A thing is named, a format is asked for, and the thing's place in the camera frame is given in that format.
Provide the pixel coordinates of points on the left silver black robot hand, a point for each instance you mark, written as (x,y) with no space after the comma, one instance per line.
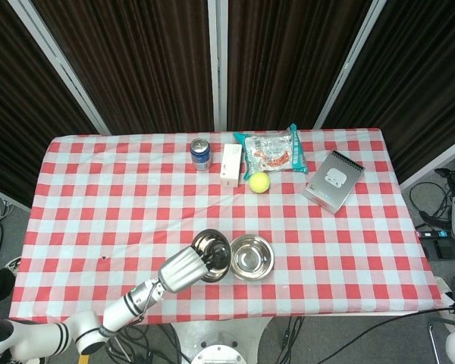
(182,271)

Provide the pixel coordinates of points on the steel bowl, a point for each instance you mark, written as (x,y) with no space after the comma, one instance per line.
(252,259)
(209,238)
(252,278)

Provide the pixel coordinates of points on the black power strip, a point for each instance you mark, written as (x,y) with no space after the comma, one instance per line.
(432,234)

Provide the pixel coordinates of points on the black floor box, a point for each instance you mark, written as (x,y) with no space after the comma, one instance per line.
(444,249)

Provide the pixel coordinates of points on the white partition base bar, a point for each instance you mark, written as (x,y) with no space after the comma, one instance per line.
(436,161)
(7,197)

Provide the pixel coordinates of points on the white cardboard box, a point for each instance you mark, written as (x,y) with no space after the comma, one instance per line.
(230,165)

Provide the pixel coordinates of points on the blue soda can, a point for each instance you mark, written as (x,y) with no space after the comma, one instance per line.
(201,155)

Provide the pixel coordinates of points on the yellow tennis ball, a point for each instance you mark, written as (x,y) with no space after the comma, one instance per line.
(259,182)

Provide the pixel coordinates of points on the grey metal stand leg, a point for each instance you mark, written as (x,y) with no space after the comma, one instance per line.
(433,341)

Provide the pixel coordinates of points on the silver earbuds box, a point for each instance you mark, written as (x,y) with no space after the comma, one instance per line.
(331,182)

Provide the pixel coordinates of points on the dark brown curtain panel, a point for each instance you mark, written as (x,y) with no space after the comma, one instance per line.
(421,83)
(288,60)
(136,64)
(19,113)

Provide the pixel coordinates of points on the red white checked tablecloth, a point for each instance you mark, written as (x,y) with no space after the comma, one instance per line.
(326,265)

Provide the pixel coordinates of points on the clear teal snack bag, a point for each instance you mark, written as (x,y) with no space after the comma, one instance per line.
(273,151)

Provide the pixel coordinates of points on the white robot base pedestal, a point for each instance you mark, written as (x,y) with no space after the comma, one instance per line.
(220,333)

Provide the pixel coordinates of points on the white partition post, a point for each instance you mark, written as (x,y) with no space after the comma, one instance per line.
(345,72)
(217,64)
(60,72)

